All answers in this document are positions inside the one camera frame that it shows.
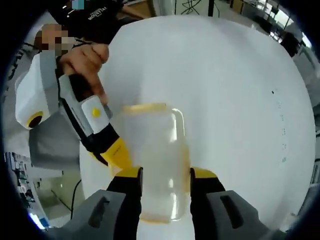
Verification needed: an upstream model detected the black printed garment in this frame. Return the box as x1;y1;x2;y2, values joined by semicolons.
47;0;152;46

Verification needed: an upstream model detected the dark office chair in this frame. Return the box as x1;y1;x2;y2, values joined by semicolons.
279;30;305;59

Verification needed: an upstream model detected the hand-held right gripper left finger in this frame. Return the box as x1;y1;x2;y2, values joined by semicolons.
62;166;145;240

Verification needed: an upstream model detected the black floor cable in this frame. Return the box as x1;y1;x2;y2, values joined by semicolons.
70;179;83;219

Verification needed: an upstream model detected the clear box with yellow buckles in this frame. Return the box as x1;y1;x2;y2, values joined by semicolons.
109;101;192;224

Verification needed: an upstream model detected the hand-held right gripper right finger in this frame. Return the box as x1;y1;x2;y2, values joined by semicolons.
189;166;286;240

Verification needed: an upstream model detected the person's left hand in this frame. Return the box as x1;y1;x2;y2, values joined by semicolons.
58;43;111;106

